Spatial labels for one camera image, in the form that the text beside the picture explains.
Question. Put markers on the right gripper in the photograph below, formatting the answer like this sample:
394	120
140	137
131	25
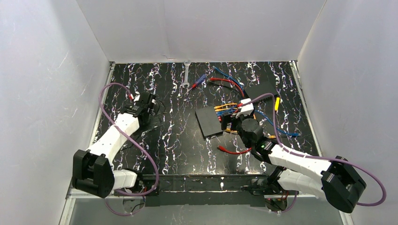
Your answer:
229	123

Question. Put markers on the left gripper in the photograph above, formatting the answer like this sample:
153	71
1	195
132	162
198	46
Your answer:
149	101

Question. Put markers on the black network switch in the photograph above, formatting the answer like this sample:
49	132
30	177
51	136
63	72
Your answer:
209	123
259	89

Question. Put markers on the small black power adapter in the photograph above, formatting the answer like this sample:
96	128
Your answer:
154	122

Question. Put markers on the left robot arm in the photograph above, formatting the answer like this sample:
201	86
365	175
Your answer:
92	170

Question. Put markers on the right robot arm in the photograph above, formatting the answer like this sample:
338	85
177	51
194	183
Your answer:
332	179

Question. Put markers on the silver wrench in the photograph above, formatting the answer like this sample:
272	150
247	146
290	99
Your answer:
186	83

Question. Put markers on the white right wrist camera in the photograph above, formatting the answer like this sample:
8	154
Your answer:
244	108

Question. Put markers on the blue handled screwdriver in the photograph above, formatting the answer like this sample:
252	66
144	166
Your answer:
199	81

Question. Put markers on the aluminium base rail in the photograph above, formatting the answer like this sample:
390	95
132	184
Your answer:
256	184

